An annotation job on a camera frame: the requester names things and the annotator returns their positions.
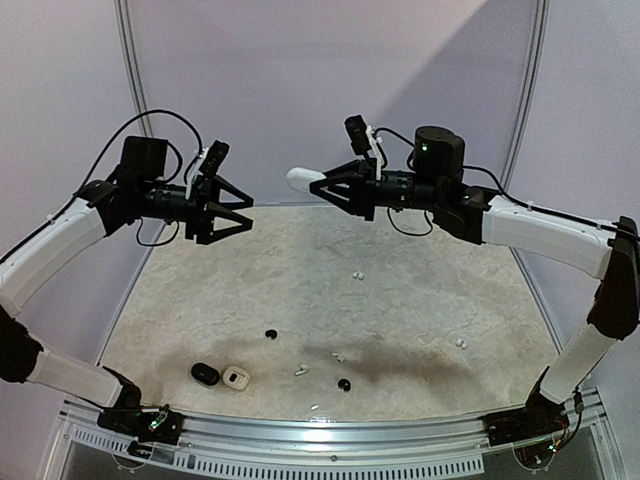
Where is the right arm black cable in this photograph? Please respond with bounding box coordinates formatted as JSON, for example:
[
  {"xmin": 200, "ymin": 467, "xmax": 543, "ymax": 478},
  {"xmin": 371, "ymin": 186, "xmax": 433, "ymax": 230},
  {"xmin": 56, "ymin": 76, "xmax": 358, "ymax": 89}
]
[{"xmin": 374, "ymin": 126, "xmax": 621, "ymax": 236}]

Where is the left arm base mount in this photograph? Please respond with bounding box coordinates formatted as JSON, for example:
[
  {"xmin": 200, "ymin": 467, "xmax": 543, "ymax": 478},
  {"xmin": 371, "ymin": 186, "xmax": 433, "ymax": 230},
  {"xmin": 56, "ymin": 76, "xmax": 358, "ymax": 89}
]
[{"xmin": 97, "ymin": 396, "xmax": 185, "ymax": 445}]

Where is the black earbud near rail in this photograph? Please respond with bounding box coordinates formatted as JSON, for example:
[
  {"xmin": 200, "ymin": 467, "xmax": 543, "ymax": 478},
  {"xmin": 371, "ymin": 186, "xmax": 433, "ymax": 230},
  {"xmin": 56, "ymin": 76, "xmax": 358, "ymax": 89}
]
[{"xmin": 338, "ymin": 379, "xmax": 351, "ymax": 392}]

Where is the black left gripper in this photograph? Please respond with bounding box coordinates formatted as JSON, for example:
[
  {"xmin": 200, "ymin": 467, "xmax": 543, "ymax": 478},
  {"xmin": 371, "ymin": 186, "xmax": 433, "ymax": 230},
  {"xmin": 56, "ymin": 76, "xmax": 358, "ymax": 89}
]
[{"xmin": 139, "ymin": 173, "xmax": 254, "ymax": 243}]

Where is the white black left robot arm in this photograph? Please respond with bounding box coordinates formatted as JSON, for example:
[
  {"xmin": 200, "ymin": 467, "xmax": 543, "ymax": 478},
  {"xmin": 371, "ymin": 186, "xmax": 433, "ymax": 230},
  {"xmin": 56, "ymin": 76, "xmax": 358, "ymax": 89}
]
[{"xmin": 1, "ymin": 136, "xmax": 254, "ymax": 434}]

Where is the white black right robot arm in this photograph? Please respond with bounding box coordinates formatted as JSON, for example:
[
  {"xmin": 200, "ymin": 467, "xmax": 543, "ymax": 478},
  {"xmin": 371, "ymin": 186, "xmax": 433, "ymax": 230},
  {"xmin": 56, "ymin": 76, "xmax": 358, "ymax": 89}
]
[{"xmin": 286, "ymin": 117, "xmax": 639, "ymax": 436}]

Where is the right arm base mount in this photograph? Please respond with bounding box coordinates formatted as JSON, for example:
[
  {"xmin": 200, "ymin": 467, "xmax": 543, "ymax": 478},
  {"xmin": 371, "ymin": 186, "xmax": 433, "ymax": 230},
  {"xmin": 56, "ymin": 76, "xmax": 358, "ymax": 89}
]
[{"xmin": 481, "ymin": 389, "xmax": 584, "ymax": 449}]

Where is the black oval charging case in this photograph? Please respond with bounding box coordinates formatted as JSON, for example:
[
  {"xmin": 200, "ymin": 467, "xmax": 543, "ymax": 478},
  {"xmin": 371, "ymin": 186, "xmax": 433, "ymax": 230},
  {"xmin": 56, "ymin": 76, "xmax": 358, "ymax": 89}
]
[{"xmin": 190, "ymin": 362, "xmax": 221, "ymax": 387}]

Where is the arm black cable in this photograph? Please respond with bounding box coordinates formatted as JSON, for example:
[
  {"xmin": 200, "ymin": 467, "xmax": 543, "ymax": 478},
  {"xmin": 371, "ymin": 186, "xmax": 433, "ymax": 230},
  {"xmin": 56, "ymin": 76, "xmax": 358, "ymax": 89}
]
[
  {"xmin": 374, "ymin": 126, "xmax": 621, "ymax": 236},
  {"xmin": 74, "ymin": 109, "xmax": 206, "ymax": 247}
]

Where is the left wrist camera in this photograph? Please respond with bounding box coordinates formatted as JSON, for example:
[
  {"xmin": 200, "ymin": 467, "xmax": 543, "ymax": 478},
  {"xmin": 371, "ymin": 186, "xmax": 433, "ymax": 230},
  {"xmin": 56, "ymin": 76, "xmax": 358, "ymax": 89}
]
[{"xmin": 184, "ymin": 140, "xmax": 230, "ymax": 200}]

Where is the aluminium front rail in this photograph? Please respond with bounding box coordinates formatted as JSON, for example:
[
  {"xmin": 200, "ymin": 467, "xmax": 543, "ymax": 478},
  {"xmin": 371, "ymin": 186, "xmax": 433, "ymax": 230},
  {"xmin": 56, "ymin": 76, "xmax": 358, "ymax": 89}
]
[{"xmin": 45, "ymin": 390, "xmax": 624, "ymax": 479}]

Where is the white earbud charging case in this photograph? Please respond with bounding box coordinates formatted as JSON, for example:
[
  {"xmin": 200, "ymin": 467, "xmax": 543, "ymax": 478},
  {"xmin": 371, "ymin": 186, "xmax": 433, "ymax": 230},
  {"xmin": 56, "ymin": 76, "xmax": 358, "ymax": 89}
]
[{"xmin": 286, "ymin": 167, "xmax": 326, "ymax": 194}]

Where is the beige open charging case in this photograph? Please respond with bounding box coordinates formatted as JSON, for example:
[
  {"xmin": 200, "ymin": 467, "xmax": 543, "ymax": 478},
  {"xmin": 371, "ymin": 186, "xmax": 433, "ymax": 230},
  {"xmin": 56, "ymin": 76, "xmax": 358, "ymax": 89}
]
[{"xmin": 222, "ymin": 366, "xmax": 250, "ymax": 391}]

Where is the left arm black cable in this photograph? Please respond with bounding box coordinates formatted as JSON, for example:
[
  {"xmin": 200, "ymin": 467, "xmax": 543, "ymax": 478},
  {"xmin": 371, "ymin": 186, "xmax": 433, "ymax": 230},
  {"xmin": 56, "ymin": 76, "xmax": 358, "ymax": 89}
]
[{"xmin": 74, "ymin": 109, "xmax": 206, "ymax": 247}]

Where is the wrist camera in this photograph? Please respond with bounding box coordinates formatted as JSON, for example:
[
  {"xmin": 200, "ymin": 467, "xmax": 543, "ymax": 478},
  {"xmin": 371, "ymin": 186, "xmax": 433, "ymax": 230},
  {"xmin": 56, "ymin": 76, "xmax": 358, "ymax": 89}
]
[
  {"xmin": 344, "ymin": 115, "xmax": 387, "ymax": 180},
  {"xmin": 184, "ymin": 140, "xmax": 230, "ymax": 200}
]

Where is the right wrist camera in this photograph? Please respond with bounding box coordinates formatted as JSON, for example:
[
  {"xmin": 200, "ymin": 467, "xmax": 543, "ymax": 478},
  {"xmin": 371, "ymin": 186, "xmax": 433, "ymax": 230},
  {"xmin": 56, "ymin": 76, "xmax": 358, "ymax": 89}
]
[{"xmin": 344, "ymin": 115, "xmax": 387, "ymax": 180}]

